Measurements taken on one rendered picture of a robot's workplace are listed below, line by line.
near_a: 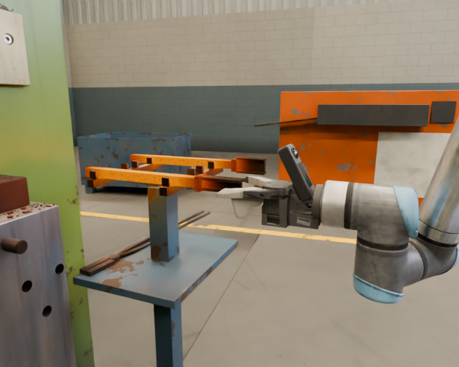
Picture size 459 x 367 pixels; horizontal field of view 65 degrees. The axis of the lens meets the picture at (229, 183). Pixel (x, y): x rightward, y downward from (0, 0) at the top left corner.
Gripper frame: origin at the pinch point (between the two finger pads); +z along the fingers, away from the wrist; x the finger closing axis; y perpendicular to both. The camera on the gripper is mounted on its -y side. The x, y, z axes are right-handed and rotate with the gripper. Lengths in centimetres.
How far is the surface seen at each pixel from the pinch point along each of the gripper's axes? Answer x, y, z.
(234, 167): 21.9, 0.5, 7.8
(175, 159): 22.1, -0.3, 27.4
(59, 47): 10, -33, 57
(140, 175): -1.9, -0.5, 22.2
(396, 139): 325, 19, -41
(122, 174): -1.9, -0.2, 27.6
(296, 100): 313, -19, 59
